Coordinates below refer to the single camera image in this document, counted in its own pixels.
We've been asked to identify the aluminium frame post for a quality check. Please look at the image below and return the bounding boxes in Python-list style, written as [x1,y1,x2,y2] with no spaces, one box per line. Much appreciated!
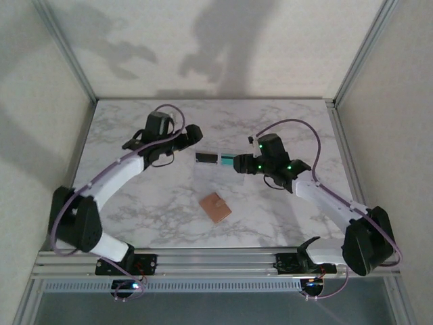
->
[32,0,99,104]
[332,0,403,106]

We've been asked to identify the long aluminium base rail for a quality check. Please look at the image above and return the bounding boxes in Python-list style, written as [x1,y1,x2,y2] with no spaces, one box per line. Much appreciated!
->
[30,248,402,281]

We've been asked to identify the grey slotted cable duct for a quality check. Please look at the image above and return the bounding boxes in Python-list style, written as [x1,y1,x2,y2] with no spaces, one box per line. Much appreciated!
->
[42,279,304,294]

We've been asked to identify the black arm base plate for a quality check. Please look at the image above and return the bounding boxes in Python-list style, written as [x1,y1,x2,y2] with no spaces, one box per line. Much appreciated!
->
[274,253,339,276]
[94,253,159,276]

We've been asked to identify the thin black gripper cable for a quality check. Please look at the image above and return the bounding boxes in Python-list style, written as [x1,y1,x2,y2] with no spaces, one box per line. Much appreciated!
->
[263,174,288,191]
[150,152,176,169]

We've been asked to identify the clear acrylic card stand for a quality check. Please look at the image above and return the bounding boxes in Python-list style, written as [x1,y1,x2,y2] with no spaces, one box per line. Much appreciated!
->
[194,148,246,186]

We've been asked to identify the thin black right gripper cable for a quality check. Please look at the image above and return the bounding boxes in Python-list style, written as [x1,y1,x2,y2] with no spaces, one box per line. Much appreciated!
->
[263,174,288,191]

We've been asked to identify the thin black left gripper cable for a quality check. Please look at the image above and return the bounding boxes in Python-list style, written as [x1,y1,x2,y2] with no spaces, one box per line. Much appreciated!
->
[150,152,176,169]

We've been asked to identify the black controller board with LED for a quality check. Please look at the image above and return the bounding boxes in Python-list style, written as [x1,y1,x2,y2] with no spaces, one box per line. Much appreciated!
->
[110,279,143,295]
[300,277,326,296]

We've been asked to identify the aluminium side rail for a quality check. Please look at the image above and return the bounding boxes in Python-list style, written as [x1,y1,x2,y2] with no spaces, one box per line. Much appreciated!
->
[326,97,369,211]
[50,100,99,253]

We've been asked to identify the brown leather card holder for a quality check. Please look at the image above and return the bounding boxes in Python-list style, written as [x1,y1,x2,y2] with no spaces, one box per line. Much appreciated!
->
[198,192,233,224]

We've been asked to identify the aluminium frame leg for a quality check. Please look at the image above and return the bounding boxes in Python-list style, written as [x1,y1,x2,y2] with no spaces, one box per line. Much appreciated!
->
[385,276,419,325]
[13,277,47,325]

